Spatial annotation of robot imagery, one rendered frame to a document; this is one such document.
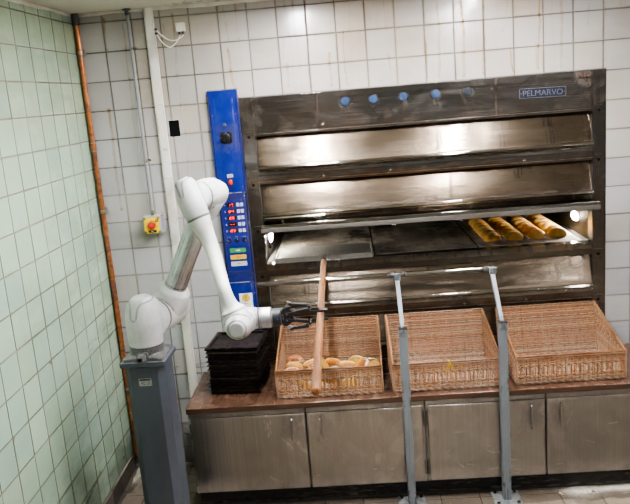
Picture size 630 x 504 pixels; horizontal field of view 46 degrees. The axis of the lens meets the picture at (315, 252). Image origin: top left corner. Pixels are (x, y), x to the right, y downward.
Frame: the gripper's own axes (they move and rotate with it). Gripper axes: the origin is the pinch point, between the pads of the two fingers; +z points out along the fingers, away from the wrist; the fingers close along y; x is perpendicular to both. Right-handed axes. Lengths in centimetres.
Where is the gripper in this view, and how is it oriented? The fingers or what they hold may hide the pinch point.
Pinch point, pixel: (319, 314)
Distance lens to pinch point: 313.9
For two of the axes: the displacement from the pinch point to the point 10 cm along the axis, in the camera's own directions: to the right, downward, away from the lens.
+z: 10.0, -0.6, -0.5
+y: 0.7, 9.7, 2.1
